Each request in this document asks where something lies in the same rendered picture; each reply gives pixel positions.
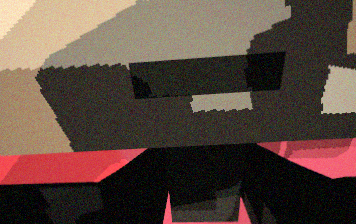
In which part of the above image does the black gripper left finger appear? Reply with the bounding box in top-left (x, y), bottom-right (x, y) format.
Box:
top-left (0, 148), bottom-right (169, 224)

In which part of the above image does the black two-prong charger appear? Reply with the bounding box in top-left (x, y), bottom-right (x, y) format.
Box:
top-left (164, 143), bottom-right (246, 223)

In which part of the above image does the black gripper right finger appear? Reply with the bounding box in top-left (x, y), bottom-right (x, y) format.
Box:
top-left (241, 143), bottom-right (356, 224)

